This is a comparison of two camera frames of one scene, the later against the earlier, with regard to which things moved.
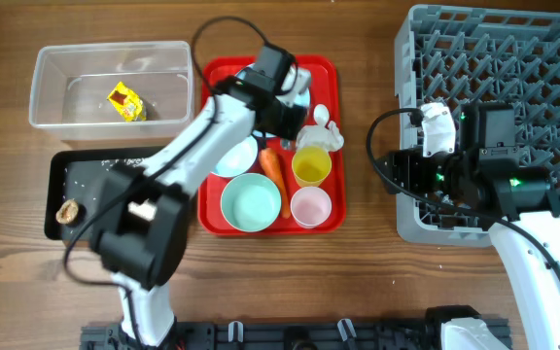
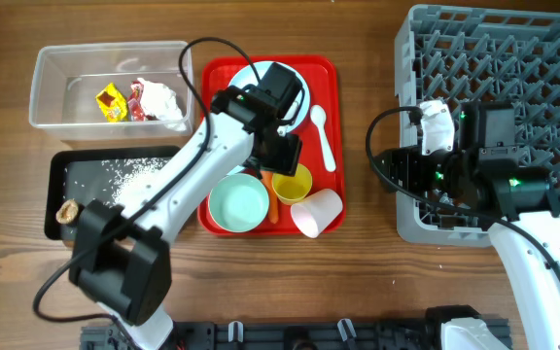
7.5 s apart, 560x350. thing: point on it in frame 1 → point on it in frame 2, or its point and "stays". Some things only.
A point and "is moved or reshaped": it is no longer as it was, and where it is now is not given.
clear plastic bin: (113, 91) stays
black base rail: (272, 335) stays
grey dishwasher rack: (538, 60) stays
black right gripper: (412, 160) stays
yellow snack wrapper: (127, 103) → (112, 103)
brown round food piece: (67, 212) stays
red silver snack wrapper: (286, 144) is moved or reshaped
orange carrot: (272, 166) → (272, 198)
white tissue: (323, 133) → (161, 102)
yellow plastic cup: (311, 165) → (292, 190)
